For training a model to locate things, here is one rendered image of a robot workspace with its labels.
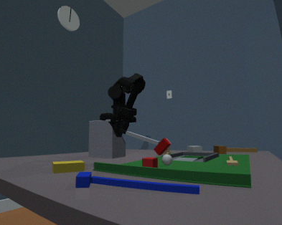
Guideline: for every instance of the grey ball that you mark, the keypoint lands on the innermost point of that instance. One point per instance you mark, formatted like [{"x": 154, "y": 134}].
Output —
[{"x": 166, "y": 159}]

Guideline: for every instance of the blue putter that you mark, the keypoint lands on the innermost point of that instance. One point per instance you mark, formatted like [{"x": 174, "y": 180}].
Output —
[{"x": 84, "y": 179}]

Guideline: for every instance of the green flat mat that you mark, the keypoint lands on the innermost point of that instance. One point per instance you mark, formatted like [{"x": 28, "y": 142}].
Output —
[{"x": 218, "y": 164}]

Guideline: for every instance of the red cube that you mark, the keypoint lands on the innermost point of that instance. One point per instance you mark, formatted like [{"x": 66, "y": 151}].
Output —
[{"x": 150, "y": 162}]

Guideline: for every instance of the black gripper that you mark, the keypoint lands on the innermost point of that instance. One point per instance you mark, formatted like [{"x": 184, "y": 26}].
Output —
[{"x": 117, "y": 121}]

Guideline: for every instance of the yellow rectangular block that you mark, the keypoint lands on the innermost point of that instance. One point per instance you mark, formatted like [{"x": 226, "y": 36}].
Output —
[{"x": 68, "y": 166}]

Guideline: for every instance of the green flat board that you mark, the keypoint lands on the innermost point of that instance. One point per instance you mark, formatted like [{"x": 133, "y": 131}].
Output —
[{"x": 180, "y": 174}]

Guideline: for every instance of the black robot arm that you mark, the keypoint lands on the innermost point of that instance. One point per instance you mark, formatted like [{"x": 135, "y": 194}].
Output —
[{"x": 133, "y": 85}]

